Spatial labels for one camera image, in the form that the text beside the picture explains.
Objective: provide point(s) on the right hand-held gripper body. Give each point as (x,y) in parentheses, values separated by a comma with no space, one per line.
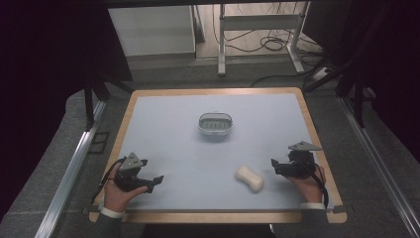
(299,165)

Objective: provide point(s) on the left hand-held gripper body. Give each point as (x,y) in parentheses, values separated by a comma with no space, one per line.
(129,174)

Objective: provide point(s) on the person's right hand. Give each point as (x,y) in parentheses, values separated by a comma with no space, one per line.
(310,189)

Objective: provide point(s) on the person's left hand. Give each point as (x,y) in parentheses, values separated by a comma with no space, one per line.
(116,197)

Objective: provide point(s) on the white soap bar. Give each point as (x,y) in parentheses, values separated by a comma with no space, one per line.
(249,178)

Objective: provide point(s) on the light blue table mat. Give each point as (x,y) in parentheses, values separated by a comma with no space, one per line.
(211,158)

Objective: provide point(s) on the grey soap dish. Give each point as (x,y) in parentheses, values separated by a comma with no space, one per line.
(215,124)

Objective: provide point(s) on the black stand leg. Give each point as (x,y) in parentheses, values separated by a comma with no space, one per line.
(88,105)
(358,102)

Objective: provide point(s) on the white power strip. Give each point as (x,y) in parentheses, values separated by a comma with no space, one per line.
(321,74)

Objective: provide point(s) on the black curtain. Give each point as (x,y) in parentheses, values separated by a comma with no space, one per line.
(49,66)
(379,49)

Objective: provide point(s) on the white board panel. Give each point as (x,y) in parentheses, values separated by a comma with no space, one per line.
(152,30)

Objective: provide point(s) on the aluminium rail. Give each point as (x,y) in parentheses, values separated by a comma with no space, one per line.
(70,175)
(379,165)

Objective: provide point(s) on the white metal desk frame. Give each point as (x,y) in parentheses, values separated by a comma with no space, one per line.
(261,23)

